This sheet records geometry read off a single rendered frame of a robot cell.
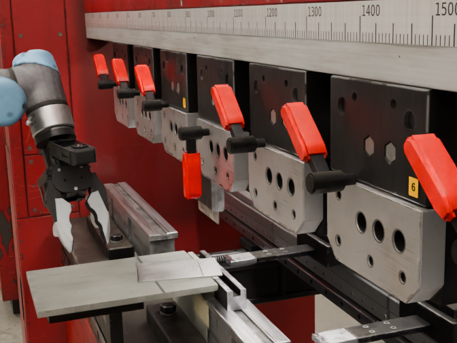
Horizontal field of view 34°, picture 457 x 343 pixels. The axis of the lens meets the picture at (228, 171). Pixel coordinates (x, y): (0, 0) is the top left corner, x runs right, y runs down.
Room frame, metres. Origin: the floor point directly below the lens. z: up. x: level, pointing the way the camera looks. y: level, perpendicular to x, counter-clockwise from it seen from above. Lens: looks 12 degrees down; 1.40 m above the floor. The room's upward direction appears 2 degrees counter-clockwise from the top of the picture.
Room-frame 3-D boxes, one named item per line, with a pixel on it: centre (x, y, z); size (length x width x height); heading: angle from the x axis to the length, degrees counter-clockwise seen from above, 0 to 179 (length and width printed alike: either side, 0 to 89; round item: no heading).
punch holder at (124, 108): (1.55, 0.18, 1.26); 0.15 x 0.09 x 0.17; 19
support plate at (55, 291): (1.10, 0.17, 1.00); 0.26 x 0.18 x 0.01; 109
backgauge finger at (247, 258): (1.21, -0.12, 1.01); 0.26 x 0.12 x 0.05; 109
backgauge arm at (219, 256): (1.70, -0.18, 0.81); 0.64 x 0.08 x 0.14; 109
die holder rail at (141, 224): (1.67, 0.21, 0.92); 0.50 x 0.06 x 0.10; 19
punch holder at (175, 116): (1.17, 0.04, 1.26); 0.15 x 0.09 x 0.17; 19
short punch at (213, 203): (1.15, 0.03, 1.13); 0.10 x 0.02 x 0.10; 19
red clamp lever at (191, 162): (0.98, 0.04, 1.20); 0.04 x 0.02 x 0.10; 109
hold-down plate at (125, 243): (1.70, 0.29, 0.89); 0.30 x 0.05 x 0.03; 19
